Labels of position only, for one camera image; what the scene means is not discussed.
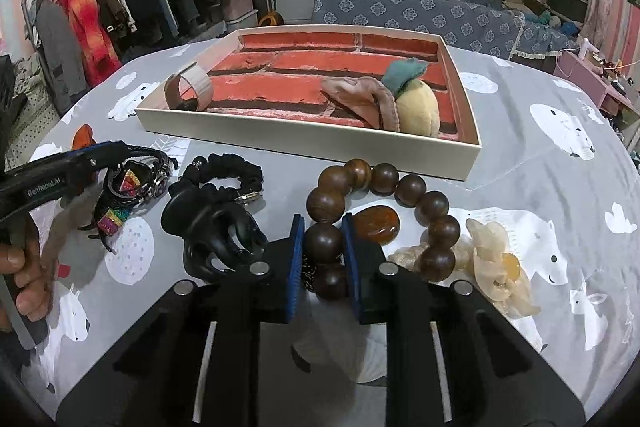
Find orange fabric scrunchie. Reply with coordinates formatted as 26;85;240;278
72;124;96;150

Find cream braided flower hairband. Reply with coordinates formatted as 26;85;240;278
388;215;540;319

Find black claw hair clip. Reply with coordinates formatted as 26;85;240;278
160;182;267;283

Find black cord bracelet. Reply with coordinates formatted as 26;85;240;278
102;146;180;212

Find brown wooden bead bracelet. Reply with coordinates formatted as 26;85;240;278
301;157;462;301

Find black ruffled scrunchie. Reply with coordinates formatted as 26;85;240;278
168;153;264;205

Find rainbow woven hair clip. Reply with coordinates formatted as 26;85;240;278
78;206;128;254

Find person left hand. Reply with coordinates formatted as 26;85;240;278
0;215;52;322

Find grey coat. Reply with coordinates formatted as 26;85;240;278
35;0;89;115

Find orange red coat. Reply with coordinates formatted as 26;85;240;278
60;0;122;88

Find amber brown hair clip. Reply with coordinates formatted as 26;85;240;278
352;205;400;246

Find polar bear grey tablecloth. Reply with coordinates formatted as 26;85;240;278
21;49;639;426

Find beige tray red lining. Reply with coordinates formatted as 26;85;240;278
137;25;482;181

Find storage boxes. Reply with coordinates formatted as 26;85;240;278
221;0;258;32

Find pink side table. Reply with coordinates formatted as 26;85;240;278
553;52;639;116

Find bed with blue cover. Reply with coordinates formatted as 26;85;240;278
311;0;579;60

